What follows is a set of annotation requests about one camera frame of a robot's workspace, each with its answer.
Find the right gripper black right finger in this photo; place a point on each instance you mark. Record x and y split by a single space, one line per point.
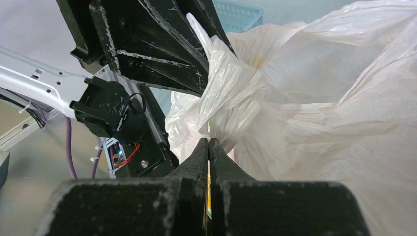
243 206

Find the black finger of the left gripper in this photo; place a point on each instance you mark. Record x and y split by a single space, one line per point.
149 42
204 11

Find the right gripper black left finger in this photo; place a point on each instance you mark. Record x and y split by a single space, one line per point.
173 205

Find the white plastic bag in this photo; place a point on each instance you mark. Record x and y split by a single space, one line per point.
334 99

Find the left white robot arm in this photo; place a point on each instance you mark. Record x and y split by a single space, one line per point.
101 105

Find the light blue plastic basket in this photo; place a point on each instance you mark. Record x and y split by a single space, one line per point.
237 17

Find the silver metal front plate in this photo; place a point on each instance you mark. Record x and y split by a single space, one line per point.
37 167

